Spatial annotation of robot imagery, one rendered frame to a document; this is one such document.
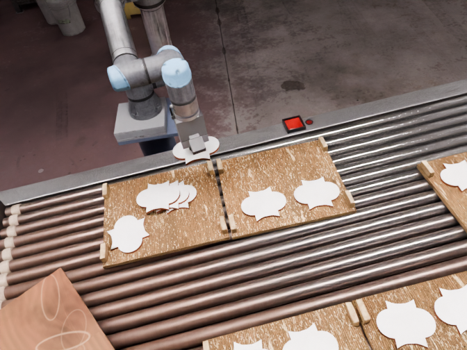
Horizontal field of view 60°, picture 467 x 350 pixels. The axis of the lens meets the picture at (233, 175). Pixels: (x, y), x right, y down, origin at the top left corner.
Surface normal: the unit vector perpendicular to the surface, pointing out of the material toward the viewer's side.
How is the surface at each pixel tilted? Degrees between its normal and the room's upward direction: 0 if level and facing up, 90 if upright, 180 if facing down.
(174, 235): 0
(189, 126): 90
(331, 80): 0
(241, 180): 0
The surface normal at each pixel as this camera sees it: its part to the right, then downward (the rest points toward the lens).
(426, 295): -0.12, -0.67
